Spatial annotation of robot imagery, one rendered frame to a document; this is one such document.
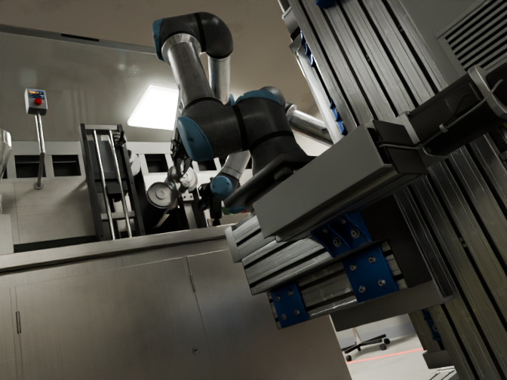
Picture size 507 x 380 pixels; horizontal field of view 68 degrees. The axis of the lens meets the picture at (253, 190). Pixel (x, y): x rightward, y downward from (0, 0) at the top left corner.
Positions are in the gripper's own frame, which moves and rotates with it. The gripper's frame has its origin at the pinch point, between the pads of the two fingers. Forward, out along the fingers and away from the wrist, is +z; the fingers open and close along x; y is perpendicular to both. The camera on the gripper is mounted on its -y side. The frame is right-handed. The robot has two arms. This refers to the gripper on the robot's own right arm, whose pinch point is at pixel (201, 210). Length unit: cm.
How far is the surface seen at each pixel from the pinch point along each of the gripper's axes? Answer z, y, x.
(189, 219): -7.2, -6.4, 10.3
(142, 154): 31, 49, 9
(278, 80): 106, 188, -192
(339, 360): -29, -76, -23
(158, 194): -2.8, 8.2, 19.7
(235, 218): -6.5, -8.0, -12.1
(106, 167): -12.6, 16.9, 41.6
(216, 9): 35, 188, -81
